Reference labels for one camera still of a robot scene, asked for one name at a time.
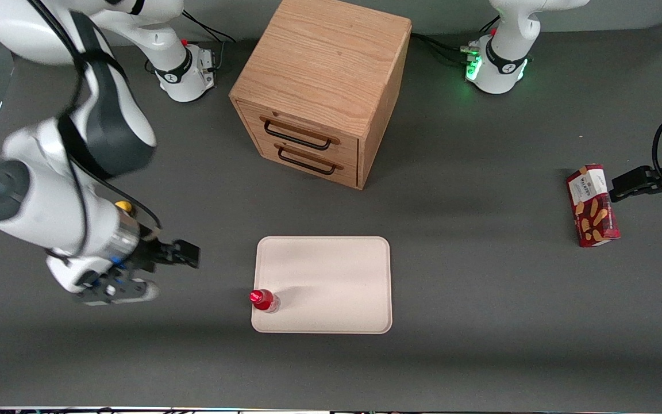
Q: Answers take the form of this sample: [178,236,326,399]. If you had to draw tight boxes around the red coke bottle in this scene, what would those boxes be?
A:
[249,289,280,315]

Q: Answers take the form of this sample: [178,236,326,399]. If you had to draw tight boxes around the grey table mat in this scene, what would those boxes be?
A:
[0,22,662,410]

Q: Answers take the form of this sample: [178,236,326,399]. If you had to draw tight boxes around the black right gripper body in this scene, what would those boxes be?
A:
[133,235,176,273]

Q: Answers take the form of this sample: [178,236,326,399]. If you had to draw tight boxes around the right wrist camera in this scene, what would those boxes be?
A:
[75,269,160,306]

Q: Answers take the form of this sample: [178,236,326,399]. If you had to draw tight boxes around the beige plastic tray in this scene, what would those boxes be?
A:
[251,236,394,335]

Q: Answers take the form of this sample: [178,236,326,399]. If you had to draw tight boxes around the black right arm base cables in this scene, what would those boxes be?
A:
[177,9,238,74]

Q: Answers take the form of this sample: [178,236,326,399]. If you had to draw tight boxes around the red cookie box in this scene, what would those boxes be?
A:
[565,164,621,248]

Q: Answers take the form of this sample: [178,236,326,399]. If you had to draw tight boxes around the black left arm base cables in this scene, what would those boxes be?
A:
[411,16,500,67]

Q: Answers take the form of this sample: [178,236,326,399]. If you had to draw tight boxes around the black arm base cables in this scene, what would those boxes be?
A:
[411,16,500,67]
[177,9,238,74]

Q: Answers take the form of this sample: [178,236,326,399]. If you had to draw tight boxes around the long black drawer handle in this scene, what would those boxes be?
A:
[260,115,341,151]

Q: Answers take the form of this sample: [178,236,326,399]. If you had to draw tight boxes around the black cable along right arm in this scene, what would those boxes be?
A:
[26,0,163,259]

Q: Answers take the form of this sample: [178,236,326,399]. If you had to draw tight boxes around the wooden drawer cabinet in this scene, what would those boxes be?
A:
[229,0,413,190]

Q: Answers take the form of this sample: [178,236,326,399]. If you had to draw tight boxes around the short black drawer handle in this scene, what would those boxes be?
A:
[274,144,344,175]

